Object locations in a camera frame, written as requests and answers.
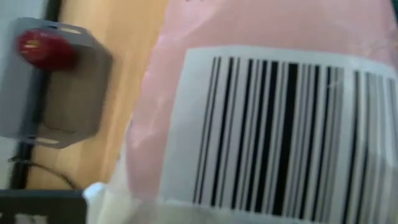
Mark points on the black table frame cross rail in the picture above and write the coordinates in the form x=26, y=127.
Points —
x=31, y=102

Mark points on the red apple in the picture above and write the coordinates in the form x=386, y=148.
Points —
x=45, y=49

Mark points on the pink strawberry yogurt cereal bag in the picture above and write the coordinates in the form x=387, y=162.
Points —
x=264, y=109

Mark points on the black two-slot toaster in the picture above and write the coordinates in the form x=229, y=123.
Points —
x=40, y=205

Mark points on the grey plastic bin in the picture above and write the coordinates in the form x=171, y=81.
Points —
x=68, y=93

